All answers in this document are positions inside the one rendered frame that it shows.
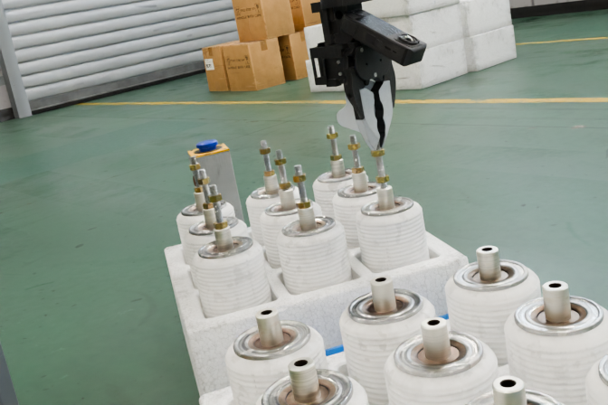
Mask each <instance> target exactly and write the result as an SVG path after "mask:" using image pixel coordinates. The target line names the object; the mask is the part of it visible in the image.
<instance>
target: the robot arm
mask: <svg viewBox="0 0 608 405"><path fill-rule="evenodd" d="M367 1H372V0H320V2H316V3H311V4H310V6H311V12H312V13H320V19H321V24H322V30H323V35H324V42H320V43H318V45H317V47H313V48H309V52H310V58H311V63H312V68H313V73H314V79H315V84H316V85H327V87H338V86H341V85H342V84H343V85H344V90H345V96H346V105H345V106H344V107H343V108H342V109H341V110H339V112H338V113H337V121H338V123H339V125H340V126H342V127H347V128H350V129H353V130H355V131H358V132H360V133H361V135H362V137H363V139H364V140H365V141H366V143H367V145H368V146H369V147H370V148H371V150H376V149H377V147H378V143H379V142H380V147H384V145H385V140H386V137H387V134H388V130H389V127H390V124H391V120H392V115H393V108H394V101H395V89H396V79H395V73H394V67H393V64H392V61H395V62H396V63H398V64H400V65H402V66H408V65H411V64H414V63H416V62H419V61H422V59H423V56H424V53H425V50H426V47H427V43H425V42H422V41H421V40H419V39H417V38H416V37H414V36H412V35H410V34H409V33H406V32H404V31H402V30H400V29H398V28H396V27H395V26H393V25H391V24H389V23H387V22H385V21H384V20H382V19H380V18H378V17H376V16H374V15H372V14H370V13H369V12H367V11H365V10H362V9H363V8H362V3H363V2H367ZM315 58H318V66H319V72H320V77H318V75H317V70H316V64H315Z"/></svg>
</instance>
